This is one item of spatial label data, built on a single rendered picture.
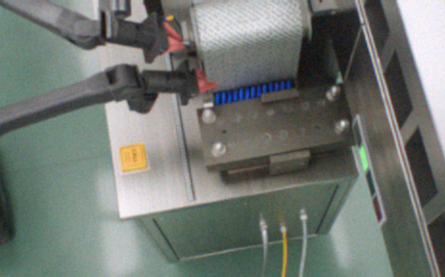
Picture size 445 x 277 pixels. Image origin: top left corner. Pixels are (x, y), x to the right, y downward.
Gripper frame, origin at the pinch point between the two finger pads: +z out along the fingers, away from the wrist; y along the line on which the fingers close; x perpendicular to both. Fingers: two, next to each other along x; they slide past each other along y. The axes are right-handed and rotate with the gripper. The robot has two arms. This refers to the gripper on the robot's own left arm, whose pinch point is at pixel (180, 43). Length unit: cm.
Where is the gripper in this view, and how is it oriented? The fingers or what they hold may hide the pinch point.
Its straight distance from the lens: 159.6
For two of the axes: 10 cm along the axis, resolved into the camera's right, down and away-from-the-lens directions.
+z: 7.5, 0.6, 6.6
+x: 6.3, -3.7, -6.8
